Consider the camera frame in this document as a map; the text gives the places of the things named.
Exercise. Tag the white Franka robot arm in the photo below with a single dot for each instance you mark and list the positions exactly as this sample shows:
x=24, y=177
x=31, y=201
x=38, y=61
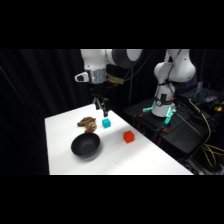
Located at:
x=96, y=60

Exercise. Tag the black robot stand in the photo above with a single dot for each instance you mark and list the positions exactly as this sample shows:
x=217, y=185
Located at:
x=180, y=133

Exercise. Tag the tan wrist mount piece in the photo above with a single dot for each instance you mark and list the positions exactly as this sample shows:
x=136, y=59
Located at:
x=114, y=79

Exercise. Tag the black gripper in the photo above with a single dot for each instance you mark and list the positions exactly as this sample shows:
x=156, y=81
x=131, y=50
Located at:
x=99, y=90

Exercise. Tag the small yellow device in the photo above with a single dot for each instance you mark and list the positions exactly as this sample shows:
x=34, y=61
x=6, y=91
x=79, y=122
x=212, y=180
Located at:
x=218, y=108

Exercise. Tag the cyan cube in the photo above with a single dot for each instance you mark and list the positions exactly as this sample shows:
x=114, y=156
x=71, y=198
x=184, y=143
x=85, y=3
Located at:
x=106, y=123

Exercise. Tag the brown plush toy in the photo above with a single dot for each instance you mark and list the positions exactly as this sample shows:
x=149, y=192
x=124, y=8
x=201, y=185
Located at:
x=88, y=123

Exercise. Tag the black bowl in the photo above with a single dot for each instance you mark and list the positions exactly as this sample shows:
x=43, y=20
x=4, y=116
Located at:
x=85, y=145

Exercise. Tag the red cube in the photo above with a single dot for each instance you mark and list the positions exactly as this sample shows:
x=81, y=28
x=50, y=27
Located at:
x=128, y=136

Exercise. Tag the black curtain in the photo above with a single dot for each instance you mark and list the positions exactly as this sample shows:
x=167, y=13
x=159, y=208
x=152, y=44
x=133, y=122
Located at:
x=36, y=83

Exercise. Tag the teal backlit keyboard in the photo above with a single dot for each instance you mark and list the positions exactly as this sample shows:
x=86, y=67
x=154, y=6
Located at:
x=206, y=94

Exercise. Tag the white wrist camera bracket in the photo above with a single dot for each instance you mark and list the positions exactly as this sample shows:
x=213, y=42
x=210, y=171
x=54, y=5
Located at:
x=81, y=78

